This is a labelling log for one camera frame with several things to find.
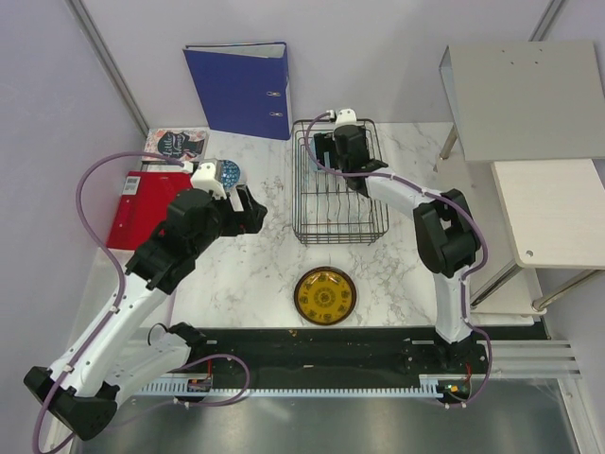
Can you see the blue ring binder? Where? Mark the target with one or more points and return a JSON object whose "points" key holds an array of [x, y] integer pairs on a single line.
{"points": [[243, 88]]}

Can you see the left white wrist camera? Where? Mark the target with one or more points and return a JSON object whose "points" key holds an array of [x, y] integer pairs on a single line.
{"points": [[207, 188]]}

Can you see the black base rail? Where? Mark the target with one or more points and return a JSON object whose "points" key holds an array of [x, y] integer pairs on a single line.
{"points": [[338, 357]]}

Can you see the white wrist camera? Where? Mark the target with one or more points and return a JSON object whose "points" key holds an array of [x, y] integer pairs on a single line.
{"points": [[207, 188], [341, 118]]}

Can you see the red folder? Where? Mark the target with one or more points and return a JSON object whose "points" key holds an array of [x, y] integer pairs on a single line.
{"points": [[142, 206]]}

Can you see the black wire dish rack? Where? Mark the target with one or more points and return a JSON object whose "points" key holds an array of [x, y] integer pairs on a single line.
{"points": [[324, 209]]}

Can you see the light blue cup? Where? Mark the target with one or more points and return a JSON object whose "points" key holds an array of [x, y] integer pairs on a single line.
{"points": [[317, 155]]}

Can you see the grey metal shelf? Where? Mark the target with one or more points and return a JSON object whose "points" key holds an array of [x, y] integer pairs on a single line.
{"points": [[525, 101]]}

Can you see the blue patterned bowl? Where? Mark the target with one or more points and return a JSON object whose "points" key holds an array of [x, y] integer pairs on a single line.
{"points": [[231, 174]]}

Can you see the white cable duct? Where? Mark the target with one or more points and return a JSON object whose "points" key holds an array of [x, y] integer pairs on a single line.
{"points": [[180, 385]]}

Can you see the yellow plate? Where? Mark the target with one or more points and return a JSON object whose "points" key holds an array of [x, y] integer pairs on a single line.
{"points": [[325, 296]]}

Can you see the beige wooden board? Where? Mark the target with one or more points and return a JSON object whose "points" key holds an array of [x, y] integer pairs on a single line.
{"points": [[554, 212]]}

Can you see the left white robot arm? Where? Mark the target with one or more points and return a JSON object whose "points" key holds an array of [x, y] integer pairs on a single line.
{"points": [[85, 387]]}

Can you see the little women book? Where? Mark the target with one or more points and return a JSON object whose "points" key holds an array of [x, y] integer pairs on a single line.
{"points": [[184, 144]]}

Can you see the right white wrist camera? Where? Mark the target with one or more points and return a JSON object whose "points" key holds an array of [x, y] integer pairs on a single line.
{"points": [[341, 118]]}

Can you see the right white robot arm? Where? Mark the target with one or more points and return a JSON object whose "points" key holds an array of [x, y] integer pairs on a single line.
{"points": [[448, 240]]}

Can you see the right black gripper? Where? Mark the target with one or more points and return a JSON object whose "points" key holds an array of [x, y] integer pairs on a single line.
{"points": [[325, 143]]}

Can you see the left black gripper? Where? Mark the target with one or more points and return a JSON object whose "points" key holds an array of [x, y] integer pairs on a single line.
{"points": [[251, 216]]}

